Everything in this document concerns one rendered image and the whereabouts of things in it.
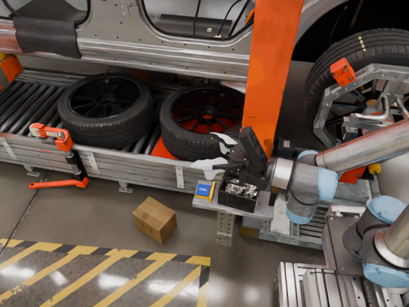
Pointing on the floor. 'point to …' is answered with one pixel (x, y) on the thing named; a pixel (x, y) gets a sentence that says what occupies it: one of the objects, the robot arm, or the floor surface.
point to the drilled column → (225, 228)
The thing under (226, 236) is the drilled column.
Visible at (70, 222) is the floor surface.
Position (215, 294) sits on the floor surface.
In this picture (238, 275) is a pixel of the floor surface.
